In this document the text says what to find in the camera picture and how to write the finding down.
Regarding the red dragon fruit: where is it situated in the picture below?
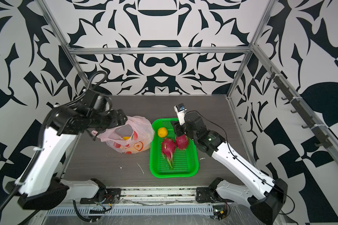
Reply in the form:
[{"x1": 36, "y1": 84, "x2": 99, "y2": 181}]
[
  {"x1": 175, "y1": 135, "x2": 189, "y2": 150},
  {"x1": 161, "y1": 138, "x2": 177, "y2": 169}
]

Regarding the round yellow orange fruit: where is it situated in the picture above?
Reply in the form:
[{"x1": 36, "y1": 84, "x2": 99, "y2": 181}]
[{"x1": 157, "y1": 127, "x2": 168, "y2": 138}]

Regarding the pink plastic bag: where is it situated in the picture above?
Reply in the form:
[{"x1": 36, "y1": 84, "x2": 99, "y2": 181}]
[{"x1": 91, "y1": 116, "x2": 155, "y2": 154}]

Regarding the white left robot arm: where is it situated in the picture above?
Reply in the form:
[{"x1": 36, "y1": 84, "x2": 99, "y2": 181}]
[{"x1": 0, "y1": 82, "x2": 127, "y2": 215}]

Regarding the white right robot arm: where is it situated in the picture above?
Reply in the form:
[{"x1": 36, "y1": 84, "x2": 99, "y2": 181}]
[{"x1": 172, "y1": 109, "x2": 289, "y2": 225}]

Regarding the green plastic perforated basket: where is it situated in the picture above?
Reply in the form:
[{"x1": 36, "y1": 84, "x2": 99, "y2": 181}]
[{"x1": 149, "y1": 118, "x2": 199, "y2": 179}]

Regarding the aluminium frame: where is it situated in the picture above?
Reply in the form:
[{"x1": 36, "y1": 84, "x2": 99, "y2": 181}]
[{"x1": 33, "y1": 0, "x2": 338, "y2": 225}]

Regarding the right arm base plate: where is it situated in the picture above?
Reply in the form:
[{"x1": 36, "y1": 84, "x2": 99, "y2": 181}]
[{"x1": 195, "y1": 187, "x2": 225, "y2": 203}]

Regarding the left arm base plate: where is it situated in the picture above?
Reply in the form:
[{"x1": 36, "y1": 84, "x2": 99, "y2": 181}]
[{"x1": 80, "y1": 188, "x2": 122, "y2": 204}]

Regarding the white slotted cable duct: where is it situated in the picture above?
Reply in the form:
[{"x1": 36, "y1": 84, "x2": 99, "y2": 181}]
[{"x1": 45, "y1": 204, "x2": 215, "y2": 217}]

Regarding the grey hook rail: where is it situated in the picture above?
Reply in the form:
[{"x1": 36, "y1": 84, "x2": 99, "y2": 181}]
[{"x1": 269, "y1": 69, "x2": 333, "y2": 149}]

